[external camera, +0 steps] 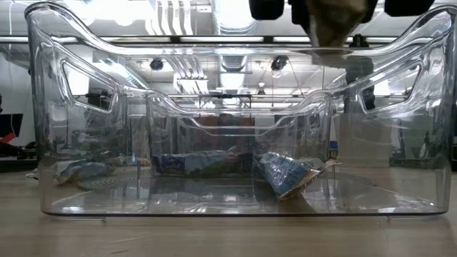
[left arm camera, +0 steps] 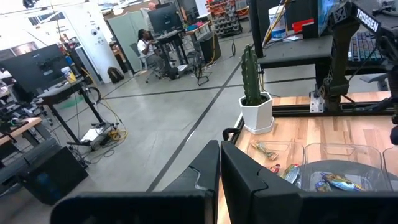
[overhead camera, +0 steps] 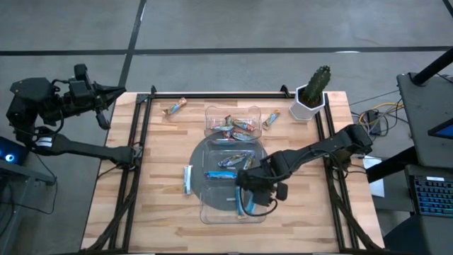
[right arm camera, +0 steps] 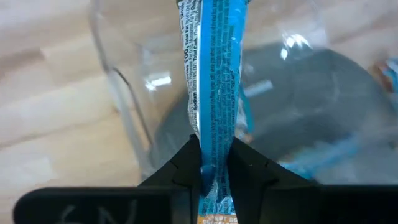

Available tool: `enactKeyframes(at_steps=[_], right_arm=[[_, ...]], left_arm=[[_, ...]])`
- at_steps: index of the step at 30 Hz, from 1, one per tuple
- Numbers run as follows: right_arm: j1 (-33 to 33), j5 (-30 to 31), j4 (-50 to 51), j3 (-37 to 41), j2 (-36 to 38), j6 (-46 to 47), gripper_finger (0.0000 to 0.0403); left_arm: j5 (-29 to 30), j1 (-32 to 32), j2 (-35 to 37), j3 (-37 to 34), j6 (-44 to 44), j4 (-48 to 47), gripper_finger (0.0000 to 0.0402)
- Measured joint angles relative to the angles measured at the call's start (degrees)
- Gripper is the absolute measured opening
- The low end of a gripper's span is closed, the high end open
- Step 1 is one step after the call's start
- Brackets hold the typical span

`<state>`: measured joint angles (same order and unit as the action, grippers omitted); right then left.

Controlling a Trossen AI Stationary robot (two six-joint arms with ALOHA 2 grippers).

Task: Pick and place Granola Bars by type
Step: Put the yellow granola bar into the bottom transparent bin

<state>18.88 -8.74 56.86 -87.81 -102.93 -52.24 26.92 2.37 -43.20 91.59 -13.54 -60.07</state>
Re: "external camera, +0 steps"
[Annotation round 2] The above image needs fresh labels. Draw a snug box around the blue and tan granola bar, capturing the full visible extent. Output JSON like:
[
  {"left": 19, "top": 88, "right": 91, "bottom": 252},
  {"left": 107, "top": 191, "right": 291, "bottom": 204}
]
[
  {"left": 306, "top": 0, "right": 369, "bottom": 68},
  {"left": 253, "top": 151, "right": 342, "bottom": 200}
]

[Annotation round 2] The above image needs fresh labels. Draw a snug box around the dark blue green granola bar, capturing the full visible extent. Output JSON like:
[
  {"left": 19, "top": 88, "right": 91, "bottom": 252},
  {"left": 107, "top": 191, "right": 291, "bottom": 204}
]
[{"left": 152, "top": 144, "right": 255, "bottom": 178}]

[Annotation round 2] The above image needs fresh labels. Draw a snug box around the light blue Quaker granola bar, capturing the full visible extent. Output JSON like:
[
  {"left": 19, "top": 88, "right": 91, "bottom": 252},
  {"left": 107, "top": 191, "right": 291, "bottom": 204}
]
[{"left": 26, "top": 158, "right": 117, "bottom": 186}]

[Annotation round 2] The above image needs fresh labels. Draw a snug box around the green cactus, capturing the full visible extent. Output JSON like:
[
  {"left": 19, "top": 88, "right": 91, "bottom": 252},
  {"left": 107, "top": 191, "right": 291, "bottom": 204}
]
[{"left": 345, "top": 34, "right": 376, "bottom": 111}]

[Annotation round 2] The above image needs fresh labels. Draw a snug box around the white plant pot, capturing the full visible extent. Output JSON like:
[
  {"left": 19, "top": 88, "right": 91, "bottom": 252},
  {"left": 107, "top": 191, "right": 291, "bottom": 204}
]
[{"left": 337, "top": 113, "right": 394, "bottom": 158}]

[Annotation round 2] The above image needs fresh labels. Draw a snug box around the large clear plastic bin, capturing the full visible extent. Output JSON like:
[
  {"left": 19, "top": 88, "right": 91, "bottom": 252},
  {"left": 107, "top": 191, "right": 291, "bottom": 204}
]
[
  {"left": 145, "top": 89, "right": 336, "bottom": 179},
  {"left": 23, "top": 1, "right": 457, "bottom": 219}
]

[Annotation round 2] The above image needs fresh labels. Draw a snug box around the silver ceiling air duct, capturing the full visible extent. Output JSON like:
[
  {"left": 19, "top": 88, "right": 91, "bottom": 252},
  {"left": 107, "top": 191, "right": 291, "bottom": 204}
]
[{"left": 212, "top": 0, "right": 261, "bottom": 36}]

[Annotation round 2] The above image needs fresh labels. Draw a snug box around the black table edge frame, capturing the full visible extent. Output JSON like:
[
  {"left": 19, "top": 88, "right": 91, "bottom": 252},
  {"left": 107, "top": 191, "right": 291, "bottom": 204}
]
[{"left": 0, "top": 156, "right": 39, "bottom": 172}]

